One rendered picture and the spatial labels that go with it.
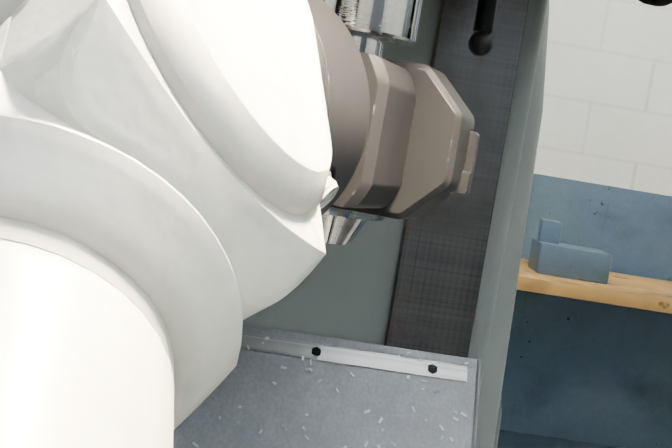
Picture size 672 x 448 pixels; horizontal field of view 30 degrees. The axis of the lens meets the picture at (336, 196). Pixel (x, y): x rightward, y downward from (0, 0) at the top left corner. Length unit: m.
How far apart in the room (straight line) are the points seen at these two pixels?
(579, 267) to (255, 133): 4.05
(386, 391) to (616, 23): 4.12
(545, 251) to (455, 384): 3.34
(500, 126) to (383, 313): 0.16
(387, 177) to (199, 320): 0.22
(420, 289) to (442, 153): 0.46
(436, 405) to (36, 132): 0.71
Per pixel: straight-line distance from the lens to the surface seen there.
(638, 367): 5.05
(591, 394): 5.02
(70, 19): 0.20
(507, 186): 0.90
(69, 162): 0.19
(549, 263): 4.23
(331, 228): 0.49
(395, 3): 0.49
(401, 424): 0.88
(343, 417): 0.87
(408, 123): 0.43
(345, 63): 0.37
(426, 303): 0.89
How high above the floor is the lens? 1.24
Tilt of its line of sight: 3 degrees down
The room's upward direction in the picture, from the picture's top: 9 degrees clockwise
